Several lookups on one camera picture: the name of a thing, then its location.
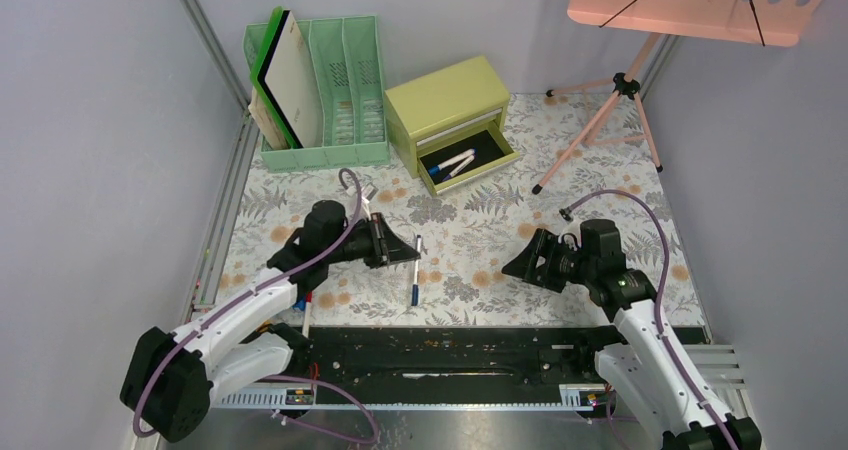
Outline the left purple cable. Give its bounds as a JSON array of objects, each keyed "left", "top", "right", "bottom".
[{"left": 132, "top": 168, "right": 364, "bottom": 438}]

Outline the floral table mat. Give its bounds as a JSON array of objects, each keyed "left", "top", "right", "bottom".
[{"left": 210, "top": 93, "right": 708, "bottom": 330}]

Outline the white perforated board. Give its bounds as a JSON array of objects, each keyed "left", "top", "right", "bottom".
[{"left": 267, "top": 9, "right": 324, "bottom": 149}]

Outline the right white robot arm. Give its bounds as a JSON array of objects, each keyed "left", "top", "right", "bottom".
[{"left": 502, "top": 219, "right": 763, "bottom": 449}]

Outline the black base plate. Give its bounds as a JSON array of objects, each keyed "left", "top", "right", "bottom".
[{"left": 286, "top": 326, "right": 625, "bottom": 410}]

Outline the pink music stand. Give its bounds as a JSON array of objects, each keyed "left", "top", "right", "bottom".
[{"left": 532, "top": 0, "right": 823, "bottom": 194}]

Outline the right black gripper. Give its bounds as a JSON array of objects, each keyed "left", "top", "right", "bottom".
[{"left": 501, "top": 227, "right": 596, "bottom": 294}]

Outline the yellow-green drawer cabinet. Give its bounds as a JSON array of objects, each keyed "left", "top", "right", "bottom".
[{"left": 384, "top": 56, "right": 519, "bottom": 197}]

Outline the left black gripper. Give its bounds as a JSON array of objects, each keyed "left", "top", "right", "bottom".
[{"left": 325, "top": 212, "right": 420, "bottom": 270}]

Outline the green Treehouse book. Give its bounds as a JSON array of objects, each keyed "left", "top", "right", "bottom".
[{"left": 248, "top": 99, "right": 280, "bottom": 151}]

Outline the white red marker pen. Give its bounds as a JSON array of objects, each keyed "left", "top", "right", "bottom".
[{"left": 302, "top": 293, "right": 312, "bottom": 338}]

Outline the mint green file organizer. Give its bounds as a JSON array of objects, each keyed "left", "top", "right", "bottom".
[{"left": 243, "top": 15, "right": 389, "bottom": 172}]

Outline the white blue marker pen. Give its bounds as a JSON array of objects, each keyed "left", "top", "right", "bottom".
[{"left": 443, "top": 155, "right": 475, "bottom": 182}]

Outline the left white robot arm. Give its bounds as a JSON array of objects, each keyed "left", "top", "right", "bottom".
[{"left": 119, "top": 200, "right": 420, "bottom": 443}]

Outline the purple cartoon book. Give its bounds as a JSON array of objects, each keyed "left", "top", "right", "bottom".
[{"left": 251, "top": 92, "right": 290, "bottom": 151}]

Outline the slim blue white pen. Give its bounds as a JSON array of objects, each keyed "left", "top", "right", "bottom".
[{"left": 411, "top": 234, "right": 423, "bottom": 307}]

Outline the aluminium rail frame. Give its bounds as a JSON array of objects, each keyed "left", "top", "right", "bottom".
[{"left": 178, "top": 0, "right": 259, "bottom": 323}]

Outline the green clip file folder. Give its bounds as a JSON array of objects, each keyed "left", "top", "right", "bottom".
[{"left": 251, "top": 6, "right": 302, "bottom": 149}]

